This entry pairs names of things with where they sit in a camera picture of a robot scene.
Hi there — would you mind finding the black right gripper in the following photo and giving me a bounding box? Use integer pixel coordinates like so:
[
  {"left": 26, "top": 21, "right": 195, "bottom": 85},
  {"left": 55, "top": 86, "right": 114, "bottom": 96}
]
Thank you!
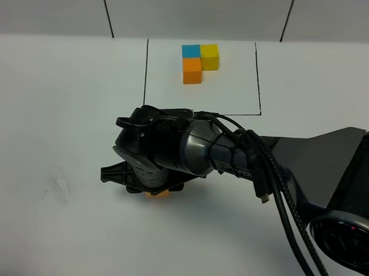
[{"left": 100, "top": 162, "right": 206, "bottom": 195}]

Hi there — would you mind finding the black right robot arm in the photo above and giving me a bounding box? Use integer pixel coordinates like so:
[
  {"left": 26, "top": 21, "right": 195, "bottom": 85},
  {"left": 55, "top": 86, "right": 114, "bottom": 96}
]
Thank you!
[{"left": 101, "top": 105, "right": 369, "bottom": 276}]

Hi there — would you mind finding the template orange cube block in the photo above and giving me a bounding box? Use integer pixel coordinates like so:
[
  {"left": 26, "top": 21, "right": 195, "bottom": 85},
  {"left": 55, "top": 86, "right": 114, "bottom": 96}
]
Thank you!
[{"left": 182, "top": 57, "right": 202, "bottom": 84}]

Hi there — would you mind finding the template blue cube block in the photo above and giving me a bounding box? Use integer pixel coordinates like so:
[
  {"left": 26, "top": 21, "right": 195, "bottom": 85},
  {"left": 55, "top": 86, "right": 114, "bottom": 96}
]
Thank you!
[{"left": 182, "top": 44, "right": 201, "bottom": 59}]

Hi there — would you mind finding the template yellow cube block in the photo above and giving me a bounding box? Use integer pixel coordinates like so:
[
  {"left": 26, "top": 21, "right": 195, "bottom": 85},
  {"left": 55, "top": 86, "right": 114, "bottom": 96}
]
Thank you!
[{"left": 200, "top": 44, "right": 219, "bottom": 71}]

